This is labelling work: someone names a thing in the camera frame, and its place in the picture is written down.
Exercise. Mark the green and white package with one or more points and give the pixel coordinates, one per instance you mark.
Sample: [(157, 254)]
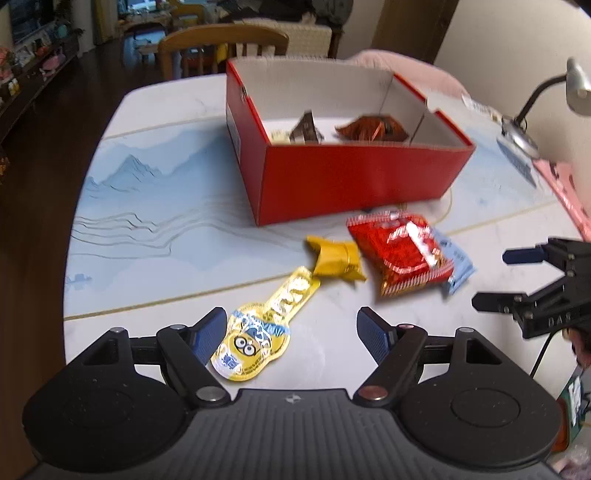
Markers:
[(575, 397)]

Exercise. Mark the light blue snack packet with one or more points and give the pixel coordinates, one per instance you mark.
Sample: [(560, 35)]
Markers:
[(459, 267)]

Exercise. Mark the wooden chair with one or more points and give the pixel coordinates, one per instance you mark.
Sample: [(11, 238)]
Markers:
[(221, 39)]

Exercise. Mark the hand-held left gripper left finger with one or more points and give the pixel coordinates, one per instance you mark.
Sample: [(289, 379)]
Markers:
[(210, 333)]

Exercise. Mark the small yellow snack packet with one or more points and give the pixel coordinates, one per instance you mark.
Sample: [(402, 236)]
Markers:
[(337, 261)]

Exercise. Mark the dark red foil snack packet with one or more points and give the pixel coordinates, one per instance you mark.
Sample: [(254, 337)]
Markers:
[(371, 129)]

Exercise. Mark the brown chocolate candy packet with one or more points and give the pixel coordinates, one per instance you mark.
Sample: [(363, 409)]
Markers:
[(305, 129)]

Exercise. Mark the pink cushion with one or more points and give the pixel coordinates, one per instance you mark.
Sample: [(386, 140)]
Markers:
[(406, 67)]

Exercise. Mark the red cardboard box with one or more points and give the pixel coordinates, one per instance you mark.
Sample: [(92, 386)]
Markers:
[(351, 180)]

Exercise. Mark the silver gooseneck desk lamp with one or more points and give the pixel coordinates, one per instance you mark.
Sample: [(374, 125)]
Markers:
[(521, 136)]

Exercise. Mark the white woven chair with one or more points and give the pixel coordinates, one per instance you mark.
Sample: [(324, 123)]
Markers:
[(304, 37)]

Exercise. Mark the pink flat packet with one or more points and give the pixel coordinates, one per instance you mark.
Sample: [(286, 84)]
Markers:
[(565, 189)]

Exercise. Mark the red checkered snack packet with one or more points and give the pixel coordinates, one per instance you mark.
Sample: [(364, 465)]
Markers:
[(397, 254)]

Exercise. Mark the dark shelf unit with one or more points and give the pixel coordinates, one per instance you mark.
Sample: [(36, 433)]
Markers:
[(32, 60)]

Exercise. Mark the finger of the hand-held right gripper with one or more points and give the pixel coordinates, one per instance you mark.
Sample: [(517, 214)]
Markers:
[(496, 302), (524, 256)]

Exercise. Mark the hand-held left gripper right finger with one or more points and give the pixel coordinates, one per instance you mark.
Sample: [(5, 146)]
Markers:
[(374, 333)]

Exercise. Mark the white printed paper label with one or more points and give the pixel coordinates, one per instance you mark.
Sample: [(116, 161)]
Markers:
[(480, 108)]

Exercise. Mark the yellow guitar-shaped jelly packet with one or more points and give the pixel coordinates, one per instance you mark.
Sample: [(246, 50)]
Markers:
[(258, 344)]

